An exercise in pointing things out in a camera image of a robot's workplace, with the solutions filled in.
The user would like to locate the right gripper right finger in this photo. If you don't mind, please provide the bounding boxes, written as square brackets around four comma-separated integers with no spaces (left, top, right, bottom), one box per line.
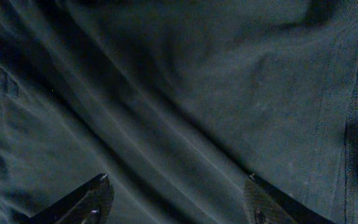
[243,174,333,224]

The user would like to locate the black t-shirt with logo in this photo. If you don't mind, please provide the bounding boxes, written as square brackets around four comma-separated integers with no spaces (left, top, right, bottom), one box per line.
[0,0,358,223]

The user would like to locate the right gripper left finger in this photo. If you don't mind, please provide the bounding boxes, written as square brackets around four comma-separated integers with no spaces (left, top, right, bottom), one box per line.
[26,174,114,224]

